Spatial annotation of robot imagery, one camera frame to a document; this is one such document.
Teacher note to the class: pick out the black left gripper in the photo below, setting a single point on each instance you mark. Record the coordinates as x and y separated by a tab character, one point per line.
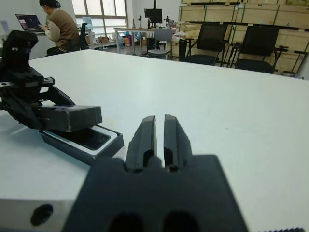
21	84

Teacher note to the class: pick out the cardboard box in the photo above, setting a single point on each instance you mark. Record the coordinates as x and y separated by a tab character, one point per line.
105	39

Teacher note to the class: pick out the black computer monitor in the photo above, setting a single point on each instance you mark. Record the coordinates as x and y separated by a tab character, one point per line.
153	13

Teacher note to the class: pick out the wooden top desk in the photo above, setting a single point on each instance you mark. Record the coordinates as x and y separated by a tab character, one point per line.
130	28

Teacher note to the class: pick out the grey office chair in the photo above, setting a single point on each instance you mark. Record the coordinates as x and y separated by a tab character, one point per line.
163	35

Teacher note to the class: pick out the black swivel office chair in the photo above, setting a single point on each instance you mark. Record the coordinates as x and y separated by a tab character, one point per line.
83	33

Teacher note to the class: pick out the small black desk stand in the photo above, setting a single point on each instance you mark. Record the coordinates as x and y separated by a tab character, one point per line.
140	21

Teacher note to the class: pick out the black desk device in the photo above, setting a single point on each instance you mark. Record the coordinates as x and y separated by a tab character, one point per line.
167	19

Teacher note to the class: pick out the seated person brown sweater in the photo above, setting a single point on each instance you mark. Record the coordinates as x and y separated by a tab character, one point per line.
62	26

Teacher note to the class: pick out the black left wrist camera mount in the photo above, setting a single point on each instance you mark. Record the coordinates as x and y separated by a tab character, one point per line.
17	48

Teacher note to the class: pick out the black folded stand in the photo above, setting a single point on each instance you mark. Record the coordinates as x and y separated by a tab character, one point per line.
182	49

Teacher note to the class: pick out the black mesh office chair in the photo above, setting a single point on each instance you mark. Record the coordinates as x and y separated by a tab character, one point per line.
212	33
260	38

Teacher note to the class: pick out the colourful bag under desk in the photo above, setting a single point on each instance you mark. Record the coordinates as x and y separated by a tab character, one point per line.
127	41

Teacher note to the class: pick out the black box lid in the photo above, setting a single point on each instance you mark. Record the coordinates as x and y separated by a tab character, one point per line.
79	118

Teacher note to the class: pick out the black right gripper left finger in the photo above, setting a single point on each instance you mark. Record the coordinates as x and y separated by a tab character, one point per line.
141	140

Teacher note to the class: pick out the black bin under desk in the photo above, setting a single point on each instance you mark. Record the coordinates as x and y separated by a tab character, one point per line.
150	44

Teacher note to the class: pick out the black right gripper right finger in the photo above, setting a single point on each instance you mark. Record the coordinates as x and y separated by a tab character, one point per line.
176	140

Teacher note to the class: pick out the window with dark frame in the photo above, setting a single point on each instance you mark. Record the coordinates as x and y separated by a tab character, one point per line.
94	7

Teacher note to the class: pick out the pale wooden shipping crate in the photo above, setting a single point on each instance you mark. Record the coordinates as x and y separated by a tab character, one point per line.
293	36
193	13
219	13
293	15
256	13
193	29

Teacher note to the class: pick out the open laptop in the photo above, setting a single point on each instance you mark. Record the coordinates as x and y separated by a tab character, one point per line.
29	21

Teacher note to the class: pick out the black box base white insert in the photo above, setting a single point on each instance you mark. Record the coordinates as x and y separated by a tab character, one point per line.
106	149

